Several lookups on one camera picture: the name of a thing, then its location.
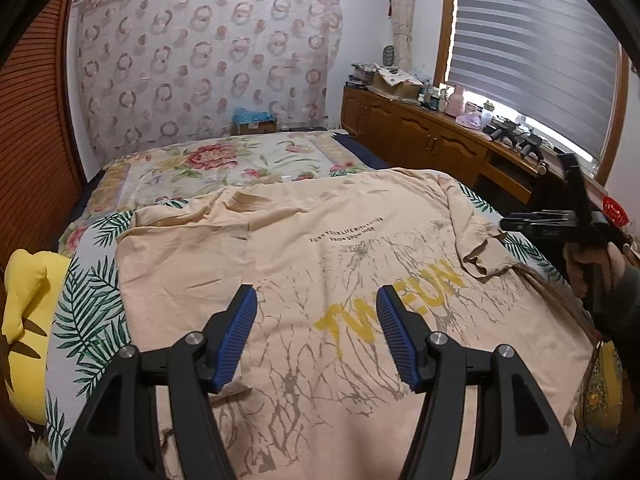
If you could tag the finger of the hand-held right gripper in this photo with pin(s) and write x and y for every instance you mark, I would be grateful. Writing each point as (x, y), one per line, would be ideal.
(535, 224)

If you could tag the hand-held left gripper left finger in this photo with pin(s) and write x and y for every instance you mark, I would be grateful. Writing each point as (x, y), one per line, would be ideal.
(237, 340)

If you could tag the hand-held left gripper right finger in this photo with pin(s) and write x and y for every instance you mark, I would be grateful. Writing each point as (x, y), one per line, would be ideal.
(397, 340)

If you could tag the beige printed t-shirt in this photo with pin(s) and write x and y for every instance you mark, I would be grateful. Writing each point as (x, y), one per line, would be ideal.
(300, 270)

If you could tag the person's right hand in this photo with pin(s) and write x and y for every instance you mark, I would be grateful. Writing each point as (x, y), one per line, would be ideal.
(574, 270)

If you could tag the red perforated plastic object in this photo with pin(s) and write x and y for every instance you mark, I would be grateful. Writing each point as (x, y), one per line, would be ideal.
(615, 210)

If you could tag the black hand-held device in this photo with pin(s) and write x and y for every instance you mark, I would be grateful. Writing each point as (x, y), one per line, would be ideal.
(530, 146)
(502, 131)

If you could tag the white plastic jar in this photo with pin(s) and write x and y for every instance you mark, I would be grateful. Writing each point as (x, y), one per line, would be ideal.
(487, 114)

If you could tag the pale purple bag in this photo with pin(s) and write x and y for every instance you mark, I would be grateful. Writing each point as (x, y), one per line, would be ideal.
(470, 119)

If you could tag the wooden cabinet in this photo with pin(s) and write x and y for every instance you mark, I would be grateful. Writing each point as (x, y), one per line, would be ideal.
(425, 130)

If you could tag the pink bottle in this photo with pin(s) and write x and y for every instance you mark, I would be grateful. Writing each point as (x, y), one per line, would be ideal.
(455, 102)

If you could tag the palm leaf print blanket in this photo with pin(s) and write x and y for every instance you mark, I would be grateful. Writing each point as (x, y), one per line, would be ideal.
(85, 310)

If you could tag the grey window blind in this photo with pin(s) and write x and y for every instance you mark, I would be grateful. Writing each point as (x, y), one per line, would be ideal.
(525, 35)

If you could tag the floral bedsheet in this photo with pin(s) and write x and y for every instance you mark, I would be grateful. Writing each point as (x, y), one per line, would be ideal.
(210, 160)

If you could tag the yellow patterned cloth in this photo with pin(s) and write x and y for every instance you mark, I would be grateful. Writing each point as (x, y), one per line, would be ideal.
(600, 395)

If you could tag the navy blue mattress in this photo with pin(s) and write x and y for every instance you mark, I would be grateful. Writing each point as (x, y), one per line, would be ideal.
(357, 152)

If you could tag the open cardboard box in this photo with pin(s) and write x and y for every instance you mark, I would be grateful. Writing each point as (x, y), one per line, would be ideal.
(397, 87)

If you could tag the yellow plush toy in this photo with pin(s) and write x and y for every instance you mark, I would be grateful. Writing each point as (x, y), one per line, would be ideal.
(30, 300)

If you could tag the cardboard box with blue filling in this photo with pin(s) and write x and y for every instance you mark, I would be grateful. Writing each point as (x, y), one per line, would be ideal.
(255, 124)

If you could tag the small round grey fan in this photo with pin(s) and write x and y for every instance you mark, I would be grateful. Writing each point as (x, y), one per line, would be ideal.
(388, 54)

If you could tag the cream lace curtain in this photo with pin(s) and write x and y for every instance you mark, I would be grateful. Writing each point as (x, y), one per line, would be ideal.
(404, 10)

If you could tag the wooden slatted door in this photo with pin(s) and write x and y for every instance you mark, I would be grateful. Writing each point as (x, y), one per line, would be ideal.
(35, 135)

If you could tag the wooden window frame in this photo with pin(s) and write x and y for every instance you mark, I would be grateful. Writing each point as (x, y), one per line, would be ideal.
(446, 20)

